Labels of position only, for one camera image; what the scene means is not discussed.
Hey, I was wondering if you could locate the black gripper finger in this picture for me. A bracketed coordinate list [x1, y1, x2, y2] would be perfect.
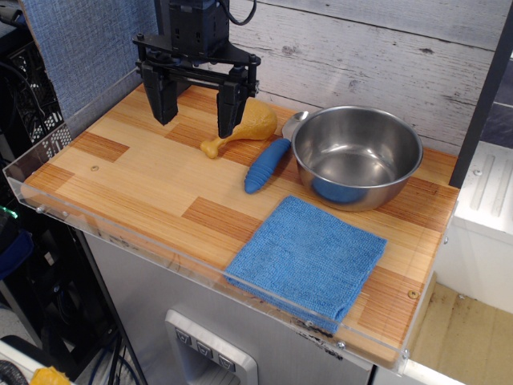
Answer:
[216, 79, 249, 138]
[141, 61, 178, 125]

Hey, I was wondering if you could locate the black plastic crate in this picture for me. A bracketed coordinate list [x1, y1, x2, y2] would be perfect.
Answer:
[1, 29, 63, 148]

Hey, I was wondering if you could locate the silver dispenser button panel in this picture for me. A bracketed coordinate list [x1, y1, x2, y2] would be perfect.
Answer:
[165, 310, 259, 384]

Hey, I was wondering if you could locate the clear acrylic table guard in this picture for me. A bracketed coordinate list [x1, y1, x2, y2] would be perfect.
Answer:
[6, 87, 457, 384]

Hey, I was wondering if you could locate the stainless steel bowl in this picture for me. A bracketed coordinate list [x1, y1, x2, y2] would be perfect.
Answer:
[292, 106, 423, 212]

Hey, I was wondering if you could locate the stainless steel cabinet front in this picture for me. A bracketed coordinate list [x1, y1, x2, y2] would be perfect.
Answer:
[85, 235, 374, 384]

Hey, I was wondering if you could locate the blue microfiber cloth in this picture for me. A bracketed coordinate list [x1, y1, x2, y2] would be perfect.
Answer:
[225, 196, 387, 334]

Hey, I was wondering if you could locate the yellow object bottom left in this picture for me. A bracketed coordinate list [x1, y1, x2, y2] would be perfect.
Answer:
[29, 367, 71, 385]

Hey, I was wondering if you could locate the dark metal post right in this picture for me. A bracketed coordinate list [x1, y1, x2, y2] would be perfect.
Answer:
[449, 2, 512, 188]

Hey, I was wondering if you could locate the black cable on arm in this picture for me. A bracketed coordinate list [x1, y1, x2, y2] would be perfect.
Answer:
[216, 0, 257, 27]

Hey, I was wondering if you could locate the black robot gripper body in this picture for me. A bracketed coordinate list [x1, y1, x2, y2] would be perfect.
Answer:
[133, 1, 261, 97]

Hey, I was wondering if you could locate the blue handled metal spoon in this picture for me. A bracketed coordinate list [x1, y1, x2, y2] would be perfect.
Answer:
[244, 111, 309, 194]

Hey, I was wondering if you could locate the yellow toy chicken drumstick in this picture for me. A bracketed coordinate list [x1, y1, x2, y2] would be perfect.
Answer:
[200, 98, 277, 159]

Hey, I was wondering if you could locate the white toy sink unit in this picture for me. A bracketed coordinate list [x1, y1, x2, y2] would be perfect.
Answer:
[434, 142, 512, 313]

